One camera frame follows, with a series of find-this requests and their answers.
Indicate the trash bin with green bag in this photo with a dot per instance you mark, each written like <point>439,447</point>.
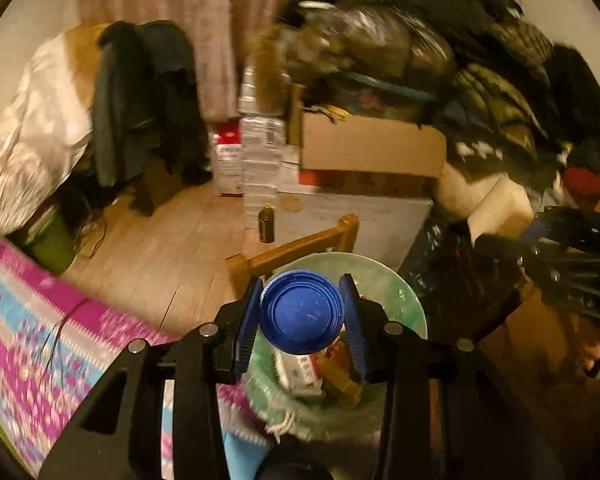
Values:
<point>394,285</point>

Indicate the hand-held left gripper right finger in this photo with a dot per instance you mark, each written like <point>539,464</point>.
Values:
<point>356,335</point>

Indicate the beige curtain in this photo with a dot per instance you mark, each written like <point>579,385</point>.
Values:
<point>205,15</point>

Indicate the dark hanging jacket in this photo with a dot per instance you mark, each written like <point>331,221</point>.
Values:
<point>140,105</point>

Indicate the white satin cover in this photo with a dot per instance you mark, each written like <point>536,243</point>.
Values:
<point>25,125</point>

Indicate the red and white box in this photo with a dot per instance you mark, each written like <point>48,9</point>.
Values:
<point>228,165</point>

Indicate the brown cardboard box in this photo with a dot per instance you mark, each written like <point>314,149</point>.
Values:
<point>369,145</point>

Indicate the person's right hand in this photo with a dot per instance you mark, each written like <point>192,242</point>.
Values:
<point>594,350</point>

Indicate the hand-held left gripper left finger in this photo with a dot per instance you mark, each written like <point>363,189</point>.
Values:
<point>245,330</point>

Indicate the wooden chair back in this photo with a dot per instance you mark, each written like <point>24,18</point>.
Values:
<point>290,250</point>

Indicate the brown paper carton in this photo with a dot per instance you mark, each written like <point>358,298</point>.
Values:
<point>340,377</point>

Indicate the pile of dark clothing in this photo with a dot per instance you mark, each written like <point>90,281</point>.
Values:
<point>454,60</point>

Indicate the cream cushion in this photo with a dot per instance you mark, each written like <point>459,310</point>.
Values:
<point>489,205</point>

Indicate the black plastic bag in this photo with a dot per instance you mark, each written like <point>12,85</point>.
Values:
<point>439,270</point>

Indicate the red cloth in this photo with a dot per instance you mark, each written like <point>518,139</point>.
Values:
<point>584,182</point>

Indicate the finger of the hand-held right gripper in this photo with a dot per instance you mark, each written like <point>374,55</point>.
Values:
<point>504,252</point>

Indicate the white printed packet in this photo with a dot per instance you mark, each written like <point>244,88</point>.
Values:
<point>297,372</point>

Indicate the large white box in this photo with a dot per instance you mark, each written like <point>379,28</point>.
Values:
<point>360,220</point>

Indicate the green bucket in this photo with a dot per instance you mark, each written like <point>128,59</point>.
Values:
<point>52,245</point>

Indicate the floral striped bedsheet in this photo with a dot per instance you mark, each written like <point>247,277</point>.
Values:
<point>55,355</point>

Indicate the stack of white boxes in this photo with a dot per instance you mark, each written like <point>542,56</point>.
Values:
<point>267,160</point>

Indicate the dark bottle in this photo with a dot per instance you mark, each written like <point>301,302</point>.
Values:
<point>266,225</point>

